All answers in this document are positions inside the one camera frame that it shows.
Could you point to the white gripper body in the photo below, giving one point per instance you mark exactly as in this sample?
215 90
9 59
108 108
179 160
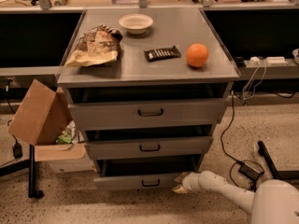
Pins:
188 182

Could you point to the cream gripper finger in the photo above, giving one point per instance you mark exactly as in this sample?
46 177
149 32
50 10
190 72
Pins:
180 177
179 189

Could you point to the grey bottom drawer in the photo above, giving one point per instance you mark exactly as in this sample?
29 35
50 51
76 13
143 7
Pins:
144 173

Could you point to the grey drawer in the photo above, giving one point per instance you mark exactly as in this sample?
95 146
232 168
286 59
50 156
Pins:
142 148
144 173
147 114

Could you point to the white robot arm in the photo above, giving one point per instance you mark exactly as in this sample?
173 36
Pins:
273 202

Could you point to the grey middle drawer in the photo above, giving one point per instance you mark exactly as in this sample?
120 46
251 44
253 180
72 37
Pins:
142 148

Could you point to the grey top drawer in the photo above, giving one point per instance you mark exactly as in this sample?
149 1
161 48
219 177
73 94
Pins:
147 114

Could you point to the grey metal drawer cabinet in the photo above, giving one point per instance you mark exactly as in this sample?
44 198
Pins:
132 78

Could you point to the black power adapter brick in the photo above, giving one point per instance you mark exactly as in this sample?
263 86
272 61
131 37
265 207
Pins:
250 172

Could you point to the black table leg right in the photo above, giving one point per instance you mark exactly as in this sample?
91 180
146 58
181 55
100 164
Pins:
281 175

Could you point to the black table leg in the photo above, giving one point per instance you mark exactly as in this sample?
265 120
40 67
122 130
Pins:
33 192
281 175

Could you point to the green crumpled wrapper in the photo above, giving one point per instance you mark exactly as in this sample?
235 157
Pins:
64 138

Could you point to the orange fruit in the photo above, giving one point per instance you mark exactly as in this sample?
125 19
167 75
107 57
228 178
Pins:
196 55

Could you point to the dark snack bar wrapper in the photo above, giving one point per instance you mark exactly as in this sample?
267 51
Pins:
162 54

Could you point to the white power strip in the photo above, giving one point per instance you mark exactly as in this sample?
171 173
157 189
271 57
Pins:
269 61

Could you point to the black table leg left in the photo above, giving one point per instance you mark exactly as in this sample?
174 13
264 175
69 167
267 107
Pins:
33 192

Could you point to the open cardboard box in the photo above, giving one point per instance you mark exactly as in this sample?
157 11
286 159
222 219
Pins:
41 117

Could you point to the crumpled brown chip bag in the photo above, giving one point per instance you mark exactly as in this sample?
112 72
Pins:
99 45

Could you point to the white paper bowl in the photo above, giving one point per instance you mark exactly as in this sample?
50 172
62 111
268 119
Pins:
135 24

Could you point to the small black plug adapter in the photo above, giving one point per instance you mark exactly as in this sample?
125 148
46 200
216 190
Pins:
17 151

